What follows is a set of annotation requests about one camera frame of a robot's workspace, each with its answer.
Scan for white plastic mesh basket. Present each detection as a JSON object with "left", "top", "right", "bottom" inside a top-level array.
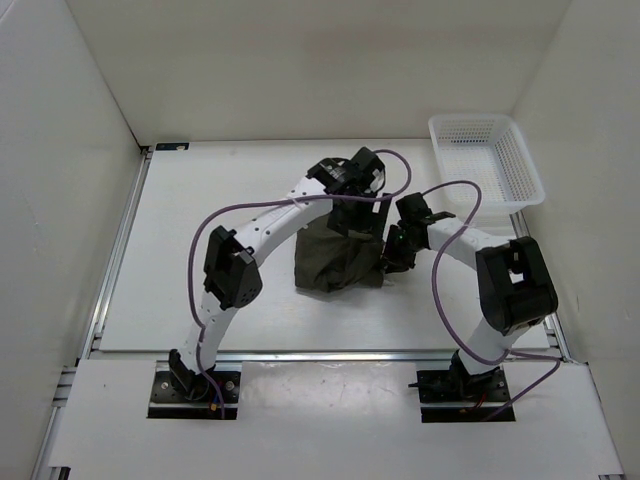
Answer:
[{"left": 428, "top": 113, "right": 546, "bottom": 217}]

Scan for aluminium left side rail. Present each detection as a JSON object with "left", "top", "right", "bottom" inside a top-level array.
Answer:
[{"left": 30, "top": 145, "right": 155, "bottom": 479}]

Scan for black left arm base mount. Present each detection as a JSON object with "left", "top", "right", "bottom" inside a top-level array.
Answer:
[{"left": 147, "top": 349, "right": 241, "bottom": 421}]

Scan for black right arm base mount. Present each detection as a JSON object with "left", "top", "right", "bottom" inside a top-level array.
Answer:
[{"left": 408, "top": 354, "right": 516, "bottom": 423}]

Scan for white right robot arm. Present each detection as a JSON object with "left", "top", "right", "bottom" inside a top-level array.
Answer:
[{"left": 382, "top": 193, "right": 558, "bottom": 400}]

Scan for olive green shorts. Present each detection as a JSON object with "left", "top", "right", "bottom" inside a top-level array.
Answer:
[{"left": 294, "top": 222, "right": 384, "bottom": 293}]

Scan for blue label sticker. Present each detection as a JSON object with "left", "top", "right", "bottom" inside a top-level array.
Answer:
[{"left": 155, "top": 142, "right": 190, "bottom": 151}]

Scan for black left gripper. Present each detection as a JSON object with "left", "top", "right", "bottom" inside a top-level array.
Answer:
[{"left": 326, "top": 185, "right": 390, "bottom": 241}]

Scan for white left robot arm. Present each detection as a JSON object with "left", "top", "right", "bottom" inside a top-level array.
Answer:
[{"left": 169, "top": 147, "right": 393, "bottom": 402}]

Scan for aluminium front rail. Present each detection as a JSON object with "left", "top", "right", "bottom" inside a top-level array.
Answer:
[{"left": 89, "top": 349, "right": 566, "bottom": 365}]

